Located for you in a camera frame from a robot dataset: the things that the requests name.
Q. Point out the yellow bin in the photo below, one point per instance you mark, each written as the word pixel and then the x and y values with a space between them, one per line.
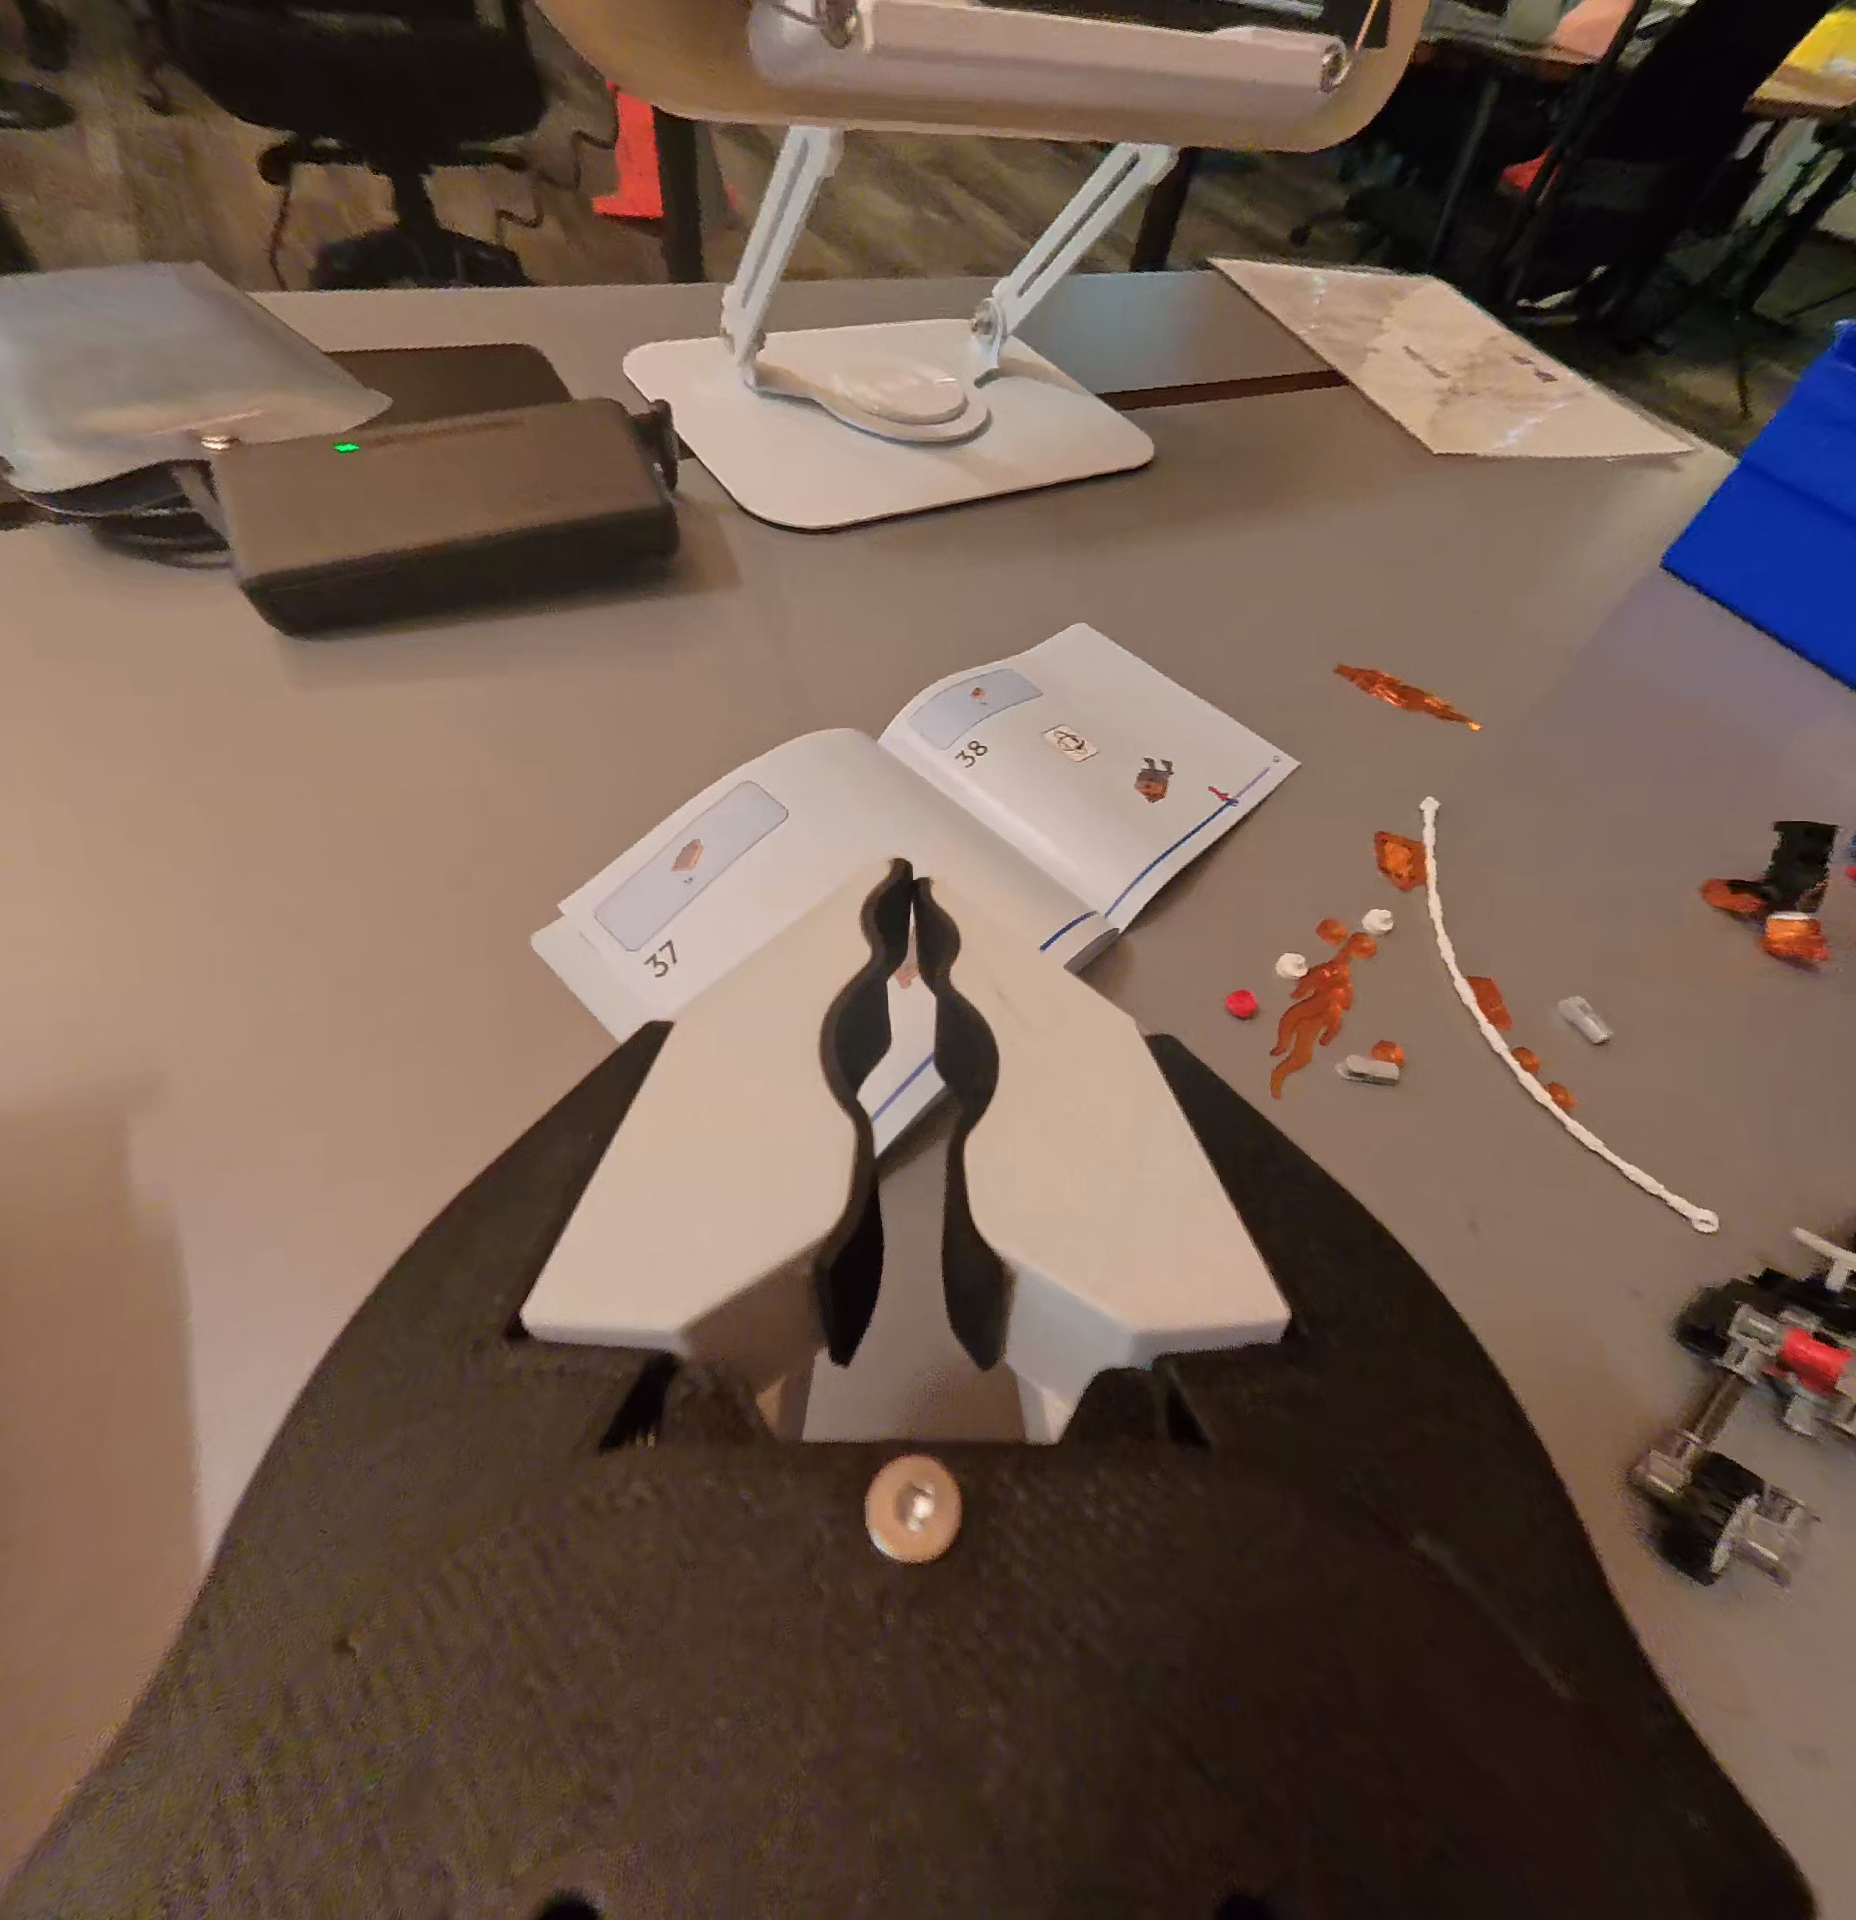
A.
pixel 1846 38

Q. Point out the black flaming lego minifigure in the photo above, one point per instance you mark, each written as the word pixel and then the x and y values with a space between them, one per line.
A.
pixel 1782 886

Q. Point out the grey lego pin connector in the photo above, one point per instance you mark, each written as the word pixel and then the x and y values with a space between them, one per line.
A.
pixel 1583 1020

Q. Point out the branched orange lego flame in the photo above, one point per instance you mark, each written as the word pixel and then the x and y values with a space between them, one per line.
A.
pixel 1318 1005

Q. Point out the silver foil bag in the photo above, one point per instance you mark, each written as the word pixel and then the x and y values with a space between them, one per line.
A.
pixel 147 359

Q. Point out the black desk pad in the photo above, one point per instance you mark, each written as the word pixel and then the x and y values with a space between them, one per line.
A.
pixel 448 382

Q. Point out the narrow orange lego flame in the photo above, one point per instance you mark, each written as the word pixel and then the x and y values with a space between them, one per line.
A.
pixel 1404 698

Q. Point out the red object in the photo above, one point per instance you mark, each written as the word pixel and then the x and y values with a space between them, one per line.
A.
pixel 626 150

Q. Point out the white laptop stand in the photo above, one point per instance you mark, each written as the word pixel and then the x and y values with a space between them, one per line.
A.
pixel 899 435

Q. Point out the black lego motorcycle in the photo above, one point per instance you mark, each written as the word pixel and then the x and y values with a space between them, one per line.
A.
pixel 1782 1380

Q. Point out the black office chair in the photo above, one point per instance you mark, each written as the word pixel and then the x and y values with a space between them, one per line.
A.
pixel 389 89

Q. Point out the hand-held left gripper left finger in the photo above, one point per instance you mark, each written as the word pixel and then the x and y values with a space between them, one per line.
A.
pixel 690 1200

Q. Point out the black power bank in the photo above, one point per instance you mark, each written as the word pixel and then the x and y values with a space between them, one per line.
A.
pixel 448 509

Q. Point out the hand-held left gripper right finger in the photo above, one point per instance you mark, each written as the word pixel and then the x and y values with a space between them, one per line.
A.
pixel 1124 1200

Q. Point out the grey lego clip piece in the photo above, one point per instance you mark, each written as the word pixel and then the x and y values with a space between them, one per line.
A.
pixel 1365 1070

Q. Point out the lego instruction booklet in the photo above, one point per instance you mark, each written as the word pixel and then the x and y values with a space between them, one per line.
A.
pixel 1018 765

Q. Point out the plain blue storage bin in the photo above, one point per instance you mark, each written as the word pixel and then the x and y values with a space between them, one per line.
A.
pixel 1798 509

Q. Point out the orange rectangular lego tile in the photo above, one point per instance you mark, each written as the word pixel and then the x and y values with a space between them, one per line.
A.
pixel 1489 1001

